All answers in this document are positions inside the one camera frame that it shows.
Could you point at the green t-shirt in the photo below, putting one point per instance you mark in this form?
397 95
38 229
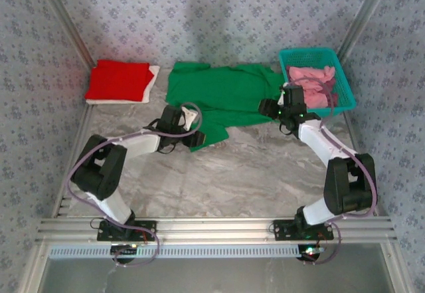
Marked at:
216 90

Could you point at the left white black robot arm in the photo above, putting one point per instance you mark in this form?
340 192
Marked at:
139 144

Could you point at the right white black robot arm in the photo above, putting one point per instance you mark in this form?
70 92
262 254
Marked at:
315 140

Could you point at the crumpled pink t-shirt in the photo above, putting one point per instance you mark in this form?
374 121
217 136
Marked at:
315 99

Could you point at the crumpled maroon t-shirt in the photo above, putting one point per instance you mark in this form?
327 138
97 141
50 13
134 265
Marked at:
334 99

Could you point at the folded white t-shirt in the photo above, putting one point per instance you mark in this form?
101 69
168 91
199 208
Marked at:
151 85

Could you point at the teal plastic basket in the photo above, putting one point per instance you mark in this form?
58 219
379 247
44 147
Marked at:
305 55

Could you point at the folded red t-shirt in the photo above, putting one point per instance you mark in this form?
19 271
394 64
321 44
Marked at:
116 80

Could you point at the aluminium mounting rail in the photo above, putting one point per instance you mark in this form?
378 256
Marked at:
212 230

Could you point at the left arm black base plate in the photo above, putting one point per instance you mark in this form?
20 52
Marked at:
146 228

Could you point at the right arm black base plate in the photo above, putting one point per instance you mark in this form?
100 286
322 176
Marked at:
282 230

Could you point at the aluminium frame post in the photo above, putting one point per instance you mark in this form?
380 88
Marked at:
66 20
365 14

